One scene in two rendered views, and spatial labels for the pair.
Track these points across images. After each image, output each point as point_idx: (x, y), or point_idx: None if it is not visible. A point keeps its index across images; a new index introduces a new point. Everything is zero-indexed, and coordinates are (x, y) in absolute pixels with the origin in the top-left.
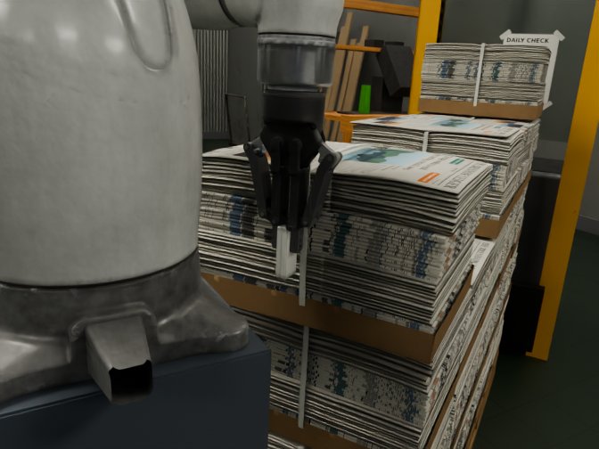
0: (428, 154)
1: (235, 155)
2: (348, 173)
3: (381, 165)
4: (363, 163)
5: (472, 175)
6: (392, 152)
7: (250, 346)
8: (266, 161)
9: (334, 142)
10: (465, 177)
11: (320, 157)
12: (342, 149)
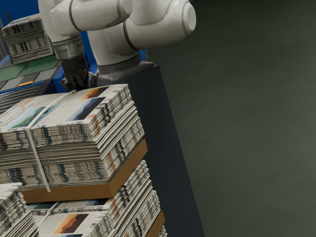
0: (4, 127)
1: (107, 86)
2: (59, 93)
3: (41, 105)
4: (48, 104)
5: (4, 112)
6: (25, 121)
7: (89, 80)
8: (90, 83)
9: (55, 124)
10: (10, 109)
11: (68, 80)
12: (56, 99)
